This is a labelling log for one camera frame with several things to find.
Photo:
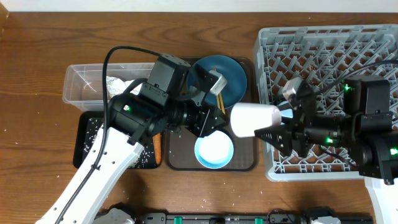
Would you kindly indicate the clear plastic bin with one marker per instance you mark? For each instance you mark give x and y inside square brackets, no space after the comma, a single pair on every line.
[83,82]

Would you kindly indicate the brown serving tray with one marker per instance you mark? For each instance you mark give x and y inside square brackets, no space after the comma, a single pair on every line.
[178,149]

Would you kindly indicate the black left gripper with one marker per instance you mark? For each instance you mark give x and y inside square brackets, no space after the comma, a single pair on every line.
[209,115]

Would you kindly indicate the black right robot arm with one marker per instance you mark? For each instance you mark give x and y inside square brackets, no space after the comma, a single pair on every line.
[366,132]

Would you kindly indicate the light blue bowl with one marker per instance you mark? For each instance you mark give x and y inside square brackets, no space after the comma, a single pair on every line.
[214,151]

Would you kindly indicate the green foil snack wrapper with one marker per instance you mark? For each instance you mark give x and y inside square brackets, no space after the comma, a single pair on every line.
[115,86]

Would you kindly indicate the light blue cup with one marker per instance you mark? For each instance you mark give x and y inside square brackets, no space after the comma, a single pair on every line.
[286,115]

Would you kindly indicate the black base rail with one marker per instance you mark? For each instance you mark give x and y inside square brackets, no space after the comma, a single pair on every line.
[162,218]

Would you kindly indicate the pink cup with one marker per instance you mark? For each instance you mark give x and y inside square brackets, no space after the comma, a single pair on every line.
[245,118]

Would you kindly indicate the black tray bin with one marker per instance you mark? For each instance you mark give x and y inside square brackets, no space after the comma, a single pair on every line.
[85,116]

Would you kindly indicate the white paper wrapper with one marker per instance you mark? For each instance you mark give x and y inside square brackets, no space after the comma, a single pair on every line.
[134,86]

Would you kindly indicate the dark blue plate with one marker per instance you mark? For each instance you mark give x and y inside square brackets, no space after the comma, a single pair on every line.
[231,70]

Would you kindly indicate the wooden chopstick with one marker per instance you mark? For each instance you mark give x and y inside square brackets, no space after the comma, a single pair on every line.
[220,103]

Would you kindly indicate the pile of rice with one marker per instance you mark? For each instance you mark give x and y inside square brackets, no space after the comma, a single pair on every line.
[145,161]

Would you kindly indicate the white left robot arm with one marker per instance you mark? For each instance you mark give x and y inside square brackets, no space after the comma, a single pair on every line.
[128,120]

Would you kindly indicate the orange carrot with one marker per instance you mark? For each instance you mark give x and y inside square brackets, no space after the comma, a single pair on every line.
[157,148]

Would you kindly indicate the grey dishwasher rack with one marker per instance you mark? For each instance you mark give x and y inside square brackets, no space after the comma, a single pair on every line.
[318,54]

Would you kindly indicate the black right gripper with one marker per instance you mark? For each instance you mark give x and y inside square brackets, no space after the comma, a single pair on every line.
[296,130]

